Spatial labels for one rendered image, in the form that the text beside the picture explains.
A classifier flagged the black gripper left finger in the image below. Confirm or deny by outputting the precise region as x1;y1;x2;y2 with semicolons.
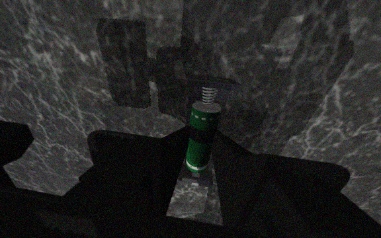
87;126;190;215

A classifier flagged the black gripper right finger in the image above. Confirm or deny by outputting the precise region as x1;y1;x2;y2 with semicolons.
211;130;351;229

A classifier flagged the green cylindrical battery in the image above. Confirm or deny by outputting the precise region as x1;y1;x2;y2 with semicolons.
186;103;220;173

